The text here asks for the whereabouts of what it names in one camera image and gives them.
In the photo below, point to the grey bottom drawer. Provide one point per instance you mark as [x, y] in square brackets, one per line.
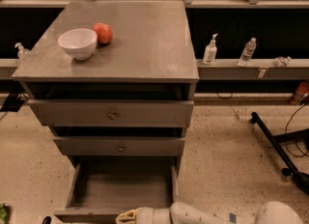
[102, 190]

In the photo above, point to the crumpled clear plastic wrapper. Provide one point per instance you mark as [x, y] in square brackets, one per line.
[282, 62]

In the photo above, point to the grey middle drawer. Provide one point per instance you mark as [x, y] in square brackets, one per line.
[138, 146]

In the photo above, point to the red apple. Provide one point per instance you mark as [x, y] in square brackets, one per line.
[104, 33]

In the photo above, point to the black wheeled stand base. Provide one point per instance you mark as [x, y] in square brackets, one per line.
[300, 179]

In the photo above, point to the clear plastic water bottle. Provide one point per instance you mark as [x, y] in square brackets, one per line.
[247, 52]

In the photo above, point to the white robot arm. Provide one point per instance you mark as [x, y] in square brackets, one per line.
[272, 212]

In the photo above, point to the grey drawer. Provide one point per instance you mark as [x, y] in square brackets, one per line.
[138, 146]
[102, 190]
[122, 113]

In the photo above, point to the grey wooden drawer cabinet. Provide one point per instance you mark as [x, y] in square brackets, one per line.
[151, 57]

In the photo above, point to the clear pump sanitizer bottle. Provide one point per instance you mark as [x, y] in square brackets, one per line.
[21, 51]

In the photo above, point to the grey top drawer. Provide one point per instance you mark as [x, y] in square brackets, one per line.
[122, 113]

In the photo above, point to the green object at edge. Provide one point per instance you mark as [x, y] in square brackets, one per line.
[4, 215]

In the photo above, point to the white ceramic bowl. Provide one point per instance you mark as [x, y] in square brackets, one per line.
[79, 43]

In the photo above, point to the black box under bench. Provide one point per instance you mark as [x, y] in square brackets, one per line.
[12, 103]

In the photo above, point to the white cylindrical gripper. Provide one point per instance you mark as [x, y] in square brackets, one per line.
[144, 216]

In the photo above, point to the orange container on floor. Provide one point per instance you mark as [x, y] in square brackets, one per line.
[300, 94]

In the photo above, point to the white pump lotion bottle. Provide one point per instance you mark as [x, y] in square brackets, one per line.
[210, 51]

